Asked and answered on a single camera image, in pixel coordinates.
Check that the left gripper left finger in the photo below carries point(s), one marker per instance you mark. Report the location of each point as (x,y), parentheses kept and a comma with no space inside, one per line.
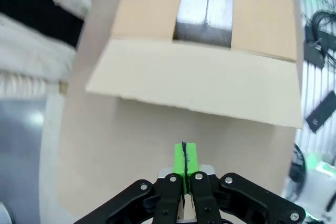
(162,203)

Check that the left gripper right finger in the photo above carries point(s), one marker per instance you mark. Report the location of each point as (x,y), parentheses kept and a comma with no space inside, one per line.
(204,203)

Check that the brown cardboard box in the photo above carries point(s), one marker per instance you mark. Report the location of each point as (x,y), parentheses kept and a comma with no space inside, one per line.
(197,77)

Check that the black flat plate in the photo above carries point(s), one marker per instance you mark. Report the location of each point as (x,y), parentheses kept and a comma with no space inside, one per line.
(319,115)

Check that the person in white sweatshirt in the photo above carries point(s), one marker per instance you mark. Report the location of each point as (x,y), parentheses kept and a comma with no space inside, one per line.
(31,58)

